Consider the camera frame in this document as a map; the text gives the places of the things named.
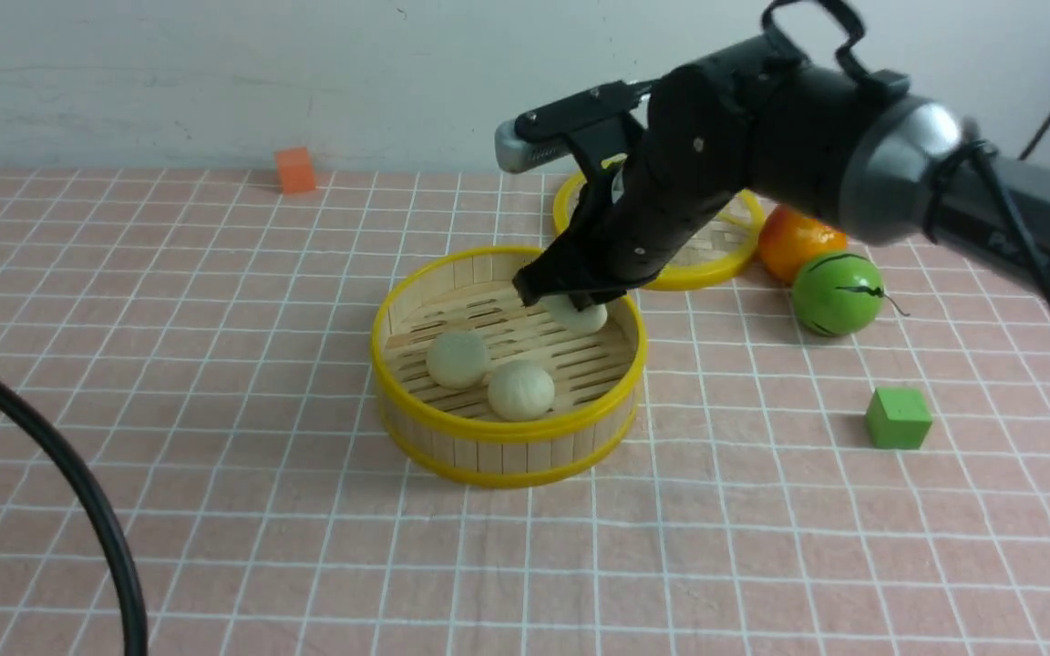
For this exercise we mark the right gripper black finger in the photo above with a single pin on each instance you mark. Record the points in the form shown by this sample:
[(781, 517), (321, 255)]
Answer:
[(582, 300), (532, 286)]

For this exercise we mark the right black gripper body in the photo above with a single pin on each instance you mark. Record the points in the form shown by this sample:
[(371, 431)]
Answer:
[(641, 208)]

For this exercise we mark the white steamed bun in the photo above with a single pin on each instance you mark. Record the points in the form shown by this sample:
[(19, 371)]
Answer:
[(563, 311), (520, 390), (458, 359)]

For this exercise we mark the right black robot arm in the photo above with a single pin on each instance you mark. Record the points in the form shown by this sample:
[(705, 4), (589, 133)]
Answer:
[(865, 156)]

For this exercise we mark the yellow bamboo steamer lid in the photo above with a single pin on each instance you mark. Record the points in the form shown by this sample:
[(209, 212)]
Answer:
[(718, 252)]

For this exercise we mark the yellow bamboo steamer tray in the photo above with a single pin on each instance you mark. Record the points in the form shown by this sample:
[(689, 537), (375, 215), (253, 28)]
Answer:
[(598, 377)]

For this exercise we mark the orange yellow toy pear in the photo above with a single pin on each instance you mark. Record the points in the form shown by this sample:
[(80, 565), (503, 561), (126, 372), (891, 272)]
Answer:
[(789, 239)]

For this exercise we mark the green toy melon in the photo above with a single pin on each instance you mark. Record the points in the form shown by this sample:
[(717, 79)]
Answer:
[(839, 293)]

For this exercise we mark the orange toy cube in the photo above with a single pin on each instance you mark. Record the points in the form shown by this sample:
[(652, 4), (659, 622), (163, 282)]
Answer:
[(295, 171)]

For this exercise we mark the green toy cube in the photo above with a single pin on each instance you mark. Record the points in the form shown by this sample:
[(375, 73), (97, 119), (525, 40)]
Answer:
[(898, 418)]

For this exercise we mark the pink checkered tablecloth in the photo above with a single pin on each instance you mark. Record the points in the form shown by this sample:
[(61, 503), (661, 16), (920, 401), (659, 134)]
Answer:
[(203, 342)]

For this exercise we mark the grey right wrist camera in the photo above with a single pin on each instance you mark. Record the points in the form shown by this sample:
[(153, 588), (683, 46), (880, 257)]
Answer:
[(591, 125)]

